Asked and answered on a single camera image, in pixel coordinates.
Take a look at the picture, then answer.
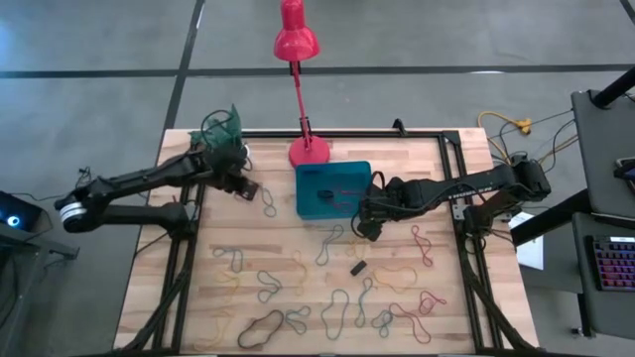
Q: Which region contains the teal rubber band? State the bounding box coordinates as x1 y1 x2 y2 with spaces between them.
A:
212 246 245 275
284 304 313 336
315 223 345 268
255 269 284 305
370 308 395 340
319 288 351 342
260 186 278 219
353 276 375 330

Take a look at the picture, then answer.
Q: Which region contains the grey side table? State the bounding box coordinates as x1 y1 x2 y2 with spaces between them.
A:
570 88 635 229
570 211 635 341

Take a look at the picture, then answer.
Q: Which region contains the green plant white pot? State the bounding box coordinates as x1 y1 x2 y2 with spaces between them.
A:
190 102 251 156

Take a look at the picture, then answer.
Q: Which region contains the teal plastic bin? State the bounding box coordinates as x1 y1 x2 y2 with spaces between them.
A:
295 159 374 221

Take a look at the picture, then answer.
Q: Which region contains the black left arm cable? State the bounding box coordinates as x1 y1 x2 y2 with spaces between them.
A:
200 109 249 173

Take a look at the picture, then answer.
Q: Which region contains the red rubber band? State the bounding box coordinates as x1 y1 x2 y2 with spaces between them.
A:
330 186 366 212
417 290 448 317
410 224 435 269
388 301 434 346

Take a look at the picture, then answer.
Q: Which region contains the thin black rubber band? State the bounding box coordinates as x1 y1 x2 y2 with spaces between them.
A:
236 308 286 350

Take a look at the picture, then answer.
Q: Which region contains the black box blue light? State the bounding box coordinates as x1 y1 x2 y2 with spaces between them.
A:
0 190 45 233

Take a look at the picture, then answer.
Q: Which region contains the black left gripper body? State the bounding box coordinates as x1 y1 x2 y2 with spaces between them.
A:
200 146 249 188

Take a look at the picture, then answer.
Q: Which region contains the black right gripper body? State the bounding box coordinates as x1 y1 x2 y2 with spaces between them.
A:
356 176 408 222

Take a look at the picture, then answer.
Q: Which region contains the grey metal stand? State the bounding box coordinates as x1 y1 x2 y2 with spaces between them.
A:
0 225 81 357

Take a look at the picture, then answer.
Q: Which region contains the white paper sheet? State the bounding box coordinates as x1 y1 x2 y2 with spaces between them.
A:
507 210 546 272

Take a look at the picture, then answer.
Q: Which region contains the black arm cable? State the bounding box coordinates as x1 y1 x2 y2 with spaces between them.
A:
369 170 388 194
200 109 249 173

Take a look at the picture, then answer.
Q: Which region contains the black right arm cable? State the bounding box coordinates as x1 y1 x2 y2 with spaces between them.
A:
369 170 388 194

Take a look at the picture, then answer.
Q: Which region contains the black metal bar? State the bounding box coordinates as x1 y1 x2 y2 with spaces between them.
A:
509 187 594 248

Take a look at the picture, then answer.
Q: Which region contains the red desk lamp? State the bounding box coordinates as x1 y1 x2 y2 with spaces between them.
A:
273 0 332 169

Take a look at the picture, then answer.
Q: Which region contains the black pole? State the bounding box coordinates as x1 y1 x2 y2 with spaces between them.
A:
591 65 635 110

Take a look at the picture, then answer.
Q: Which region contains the yellow cable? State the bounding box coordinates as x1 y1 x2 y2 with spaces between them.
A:
476 110 534 163

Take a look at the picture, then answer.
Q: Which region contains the backlit keyboard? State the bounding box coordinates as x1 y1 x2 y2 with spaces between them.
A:
584 234 635 293

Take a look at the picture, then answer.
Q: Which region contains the yellow rubber band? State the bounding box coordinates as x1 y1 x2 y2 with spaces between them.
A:
191 306 235 353
291 249 311 298
212 270 242 304
345 237 371 261
371 264 420 295

